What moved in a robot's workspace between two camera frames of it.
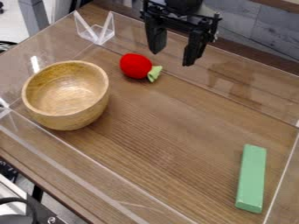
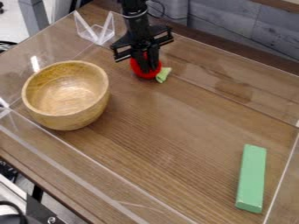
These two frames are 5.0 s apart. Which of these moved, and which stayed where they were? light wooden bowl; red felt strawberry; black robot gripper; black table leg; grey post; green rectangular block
Moved: red felt strawberry; black robot gripper
Stayed: green rectangular block; light wooden bowl; black table leg; grey post
